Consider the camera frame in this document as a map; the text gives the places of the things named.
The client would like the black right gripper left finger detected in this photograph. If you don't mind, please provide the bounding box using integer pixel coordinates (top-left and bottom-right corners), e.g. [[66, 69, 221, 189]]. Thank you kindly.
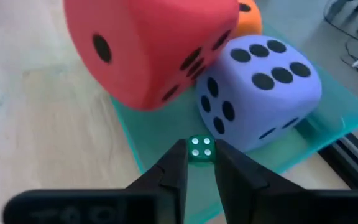
[[2, 138, 189, 224]]

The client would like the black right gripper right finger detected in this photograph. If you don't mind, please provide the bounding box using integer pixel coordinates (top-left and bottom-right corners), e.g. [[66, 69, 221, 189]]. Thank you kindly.
[[214, 139, 358, 224]]

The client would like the small green die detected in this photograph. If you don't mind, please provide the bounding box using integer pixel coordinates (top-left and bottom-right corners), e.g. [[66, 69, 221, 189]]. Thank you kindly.
[[186, 134, 217, 164]]

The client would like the large purple foam die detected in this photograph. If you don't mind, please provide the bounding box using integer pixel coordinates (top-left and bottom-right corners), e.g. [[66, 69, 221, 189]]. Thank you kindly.
[[195, 34, 323, 154]]

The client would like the large red foam die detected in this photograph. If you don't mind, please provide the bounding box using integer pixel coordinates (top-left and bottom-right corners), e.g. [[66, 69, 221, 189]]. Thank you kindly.
[[63, 0, 241, 112]]

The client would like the large orange foam die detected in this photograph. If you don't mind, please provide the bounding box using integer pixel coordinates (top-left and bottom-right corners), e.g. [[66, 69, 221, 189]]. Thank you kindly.
[[232, 0, 264, 39]]

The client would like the teal plastic tray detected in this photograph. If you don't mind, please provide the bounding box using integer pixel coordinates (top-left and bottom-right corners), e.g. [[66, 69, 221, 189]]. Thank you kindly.
[[109, 23, 358, 224]]

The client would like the black metal table frame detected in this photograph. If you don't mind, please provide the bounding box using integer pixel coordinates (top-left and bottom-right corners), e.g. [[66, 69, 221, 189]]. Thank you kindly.
[[318, 133, 358, 191]]

